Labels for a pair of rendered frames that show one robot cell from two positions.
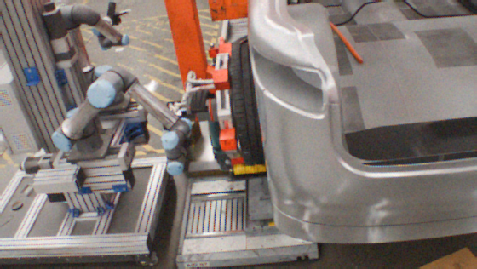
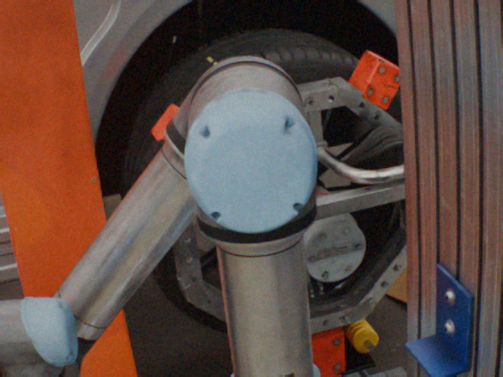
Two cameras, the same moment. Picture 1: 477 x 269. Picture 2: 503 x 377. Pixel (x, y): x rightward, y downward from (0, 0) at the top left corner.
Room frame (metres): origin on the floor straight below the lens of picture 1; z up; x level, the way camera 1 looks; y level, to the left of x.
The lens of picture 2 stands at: (2.94, 1.70, 1.76)
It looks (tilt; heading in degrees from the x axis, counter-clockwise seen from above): 25 degrees down; 249
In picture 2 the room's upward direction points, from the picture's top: 6 degrees counter-clockwise
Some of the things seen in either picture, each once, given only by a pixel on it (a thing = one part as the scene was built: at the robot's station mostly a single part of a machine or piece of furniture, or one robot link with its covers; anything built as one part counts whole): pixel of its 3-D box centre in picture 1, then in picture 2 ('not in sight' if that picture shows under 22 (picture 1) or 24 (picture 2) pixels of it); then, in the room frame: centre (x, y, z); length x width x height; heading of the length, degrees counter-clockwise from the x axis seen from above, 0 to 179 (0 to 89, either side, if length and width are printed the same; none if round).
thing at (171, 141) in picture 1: (173, 143); not in sight; (1.77, 0.32, 0.95); 0.11 x 0.08 x 0.11; 159
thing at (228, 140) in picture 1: (228, 139); not in sight; (1.88, 0.07, 0.85); 0.09 x 0.08 x 0.07; 174
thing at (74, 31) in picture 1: (78, 48); (269, 332); (2.63, 0.89, 1.19); 0.15 x 0.12 x 0.55; 69
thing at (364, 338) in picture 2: (255, 167); (347, 317); (2.06, -0.05, 0.51); 0.29 x 0.06 x 0.06; 84
